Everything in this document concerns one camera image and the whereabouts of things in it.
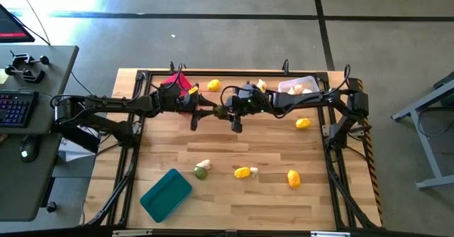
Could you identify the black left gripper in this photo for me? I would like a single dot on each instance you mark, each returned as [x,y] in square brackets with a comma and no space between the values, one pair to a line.
[174,100]

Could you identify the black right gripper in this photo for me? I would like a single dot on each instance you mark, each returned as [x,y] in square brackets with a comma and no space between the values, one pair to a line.
[252,104]

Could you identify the green lime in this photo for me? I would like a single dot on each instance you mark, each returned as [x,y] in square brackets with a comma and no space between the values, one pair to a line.
[220,113]
[200,173]

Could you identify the yellow lemon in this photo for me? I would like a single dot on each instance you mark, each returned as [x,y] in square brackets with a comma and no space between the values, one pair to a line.
[293,179]
[242,172]
[213,85]
[303,123]

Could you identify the small white garlic bulb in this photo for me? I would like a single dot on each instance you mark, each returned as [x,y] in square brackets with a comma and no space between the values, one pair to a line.
[254,171]

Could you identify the large white garlic bulb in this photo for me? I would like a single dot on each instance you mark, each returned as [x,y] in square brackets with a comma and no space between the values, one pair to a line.
[299,88]

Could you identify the teal plastic basket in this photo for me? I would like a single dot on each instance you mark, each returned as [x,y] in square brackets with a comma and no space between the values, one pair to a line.
[165,196]

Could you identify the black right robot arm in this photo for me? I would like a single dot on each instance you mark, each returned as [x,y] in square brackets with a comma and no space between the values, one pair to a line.
[312,100]

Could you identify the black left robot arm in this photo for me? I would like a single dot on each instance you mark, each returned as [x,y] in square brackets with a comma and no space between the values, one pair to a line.
[106,102]

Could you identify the pink plastic basket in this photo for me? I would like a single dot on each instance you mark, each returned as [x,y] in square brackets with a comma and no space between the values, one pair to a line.
[179,79]

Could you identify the black table edge clamp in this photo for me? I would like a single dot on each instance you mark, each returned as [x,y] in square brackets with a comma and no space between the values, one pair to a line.
[285,66]
[172,66]

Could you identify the clear plastic basket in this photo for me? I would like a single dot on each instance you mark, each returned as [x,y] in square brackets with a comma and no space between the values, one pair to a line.
[301,81]

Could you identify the silver mounting plate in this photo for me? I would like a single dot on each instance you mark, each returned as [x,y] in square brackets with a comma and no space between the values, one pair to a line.
[325,128]

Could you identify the white paper sheets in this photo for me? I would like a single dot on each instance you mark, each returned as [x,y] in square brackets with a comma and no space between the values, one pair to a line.
[74,155]

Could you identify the black yellow hazard strip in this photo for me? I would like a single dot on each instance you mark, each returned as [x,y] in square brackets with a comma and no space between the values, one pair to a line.
[372,173]

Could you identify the black screw clamp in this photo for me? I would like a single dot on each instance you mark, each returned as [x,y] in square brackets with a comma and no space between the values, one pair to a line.
[21,57]
[30,75]

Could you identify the black computer mouse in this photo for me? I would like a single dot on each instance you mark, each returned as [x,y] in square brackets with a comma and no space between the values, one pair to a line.
[29,148]

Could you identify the black round desk foot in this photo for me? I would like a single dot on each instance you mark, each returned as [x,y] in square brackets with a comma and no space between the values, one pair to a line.
[51,207]

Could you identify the grey desk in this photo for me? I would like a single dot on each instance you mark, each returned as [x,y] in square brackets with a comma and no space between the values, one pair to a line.
[35,180]

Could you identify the black backlit keyboard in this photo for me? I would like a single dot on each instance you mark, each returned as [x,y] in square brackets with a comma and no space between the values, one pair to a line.
[16,109]

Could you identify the black desk monitor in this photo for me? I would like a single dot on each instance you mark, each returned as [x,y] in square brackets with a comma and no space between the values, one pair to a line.
[10,24]

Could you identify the black aluminium table frame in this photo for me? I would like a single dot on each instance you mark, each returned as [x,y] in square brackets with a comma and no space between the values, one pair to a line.
[230,73]

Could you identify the silver metal bracket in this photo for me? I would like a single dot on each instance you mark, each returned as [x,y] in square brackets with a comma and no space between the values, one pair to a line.
[131,233]
[330,233]

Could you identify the grey metal table frame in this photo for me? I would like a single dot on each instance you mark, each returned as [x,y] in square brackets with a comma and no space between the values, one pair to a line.
[425,144]

